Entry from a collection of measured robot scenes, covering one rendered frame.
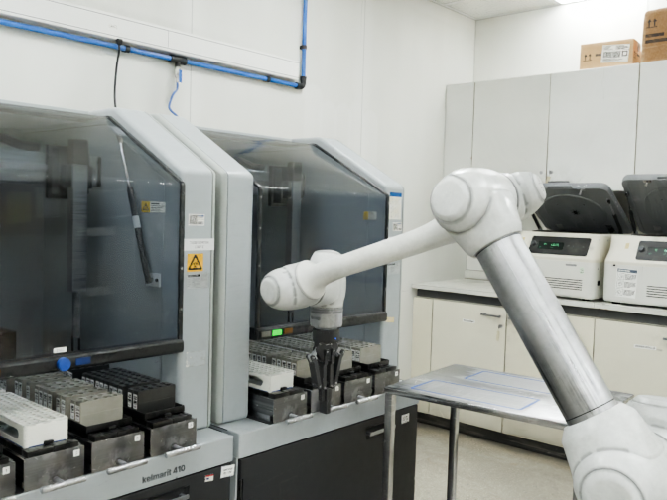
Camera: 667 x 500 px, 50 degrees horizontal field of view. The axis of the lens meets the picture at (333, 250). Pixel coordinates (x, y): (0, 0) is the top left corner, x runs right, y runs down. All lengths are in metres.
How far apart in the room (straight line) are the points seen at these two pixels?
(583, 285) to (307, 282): 2.49
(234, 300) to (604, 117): 2.85
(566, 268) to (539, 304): 2.64
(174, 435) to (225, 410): 0.25
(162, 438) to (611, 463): 1.03
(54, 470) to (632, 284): 3.02
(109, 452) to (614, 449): 1.07
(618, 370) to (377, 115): 1.93
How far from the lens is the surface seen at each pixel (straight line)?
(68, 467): 1.71
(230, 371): 2.04
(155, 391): 1.88
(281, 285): 1.75
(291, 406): 2.10
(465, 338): 4.40
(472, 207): 1.42
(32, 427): 1.69
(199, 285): 1.92
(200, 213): 1.91
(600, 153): 4.33
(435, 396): 2.09
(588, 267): 4.02
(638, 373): 3.98
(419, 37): 4.66
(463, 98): 4.79
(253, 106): 3.55
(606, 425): 1.40
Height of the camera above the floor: 1.33
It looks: 3 degrees down
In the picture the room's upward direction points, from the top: 2 degrees clockwise
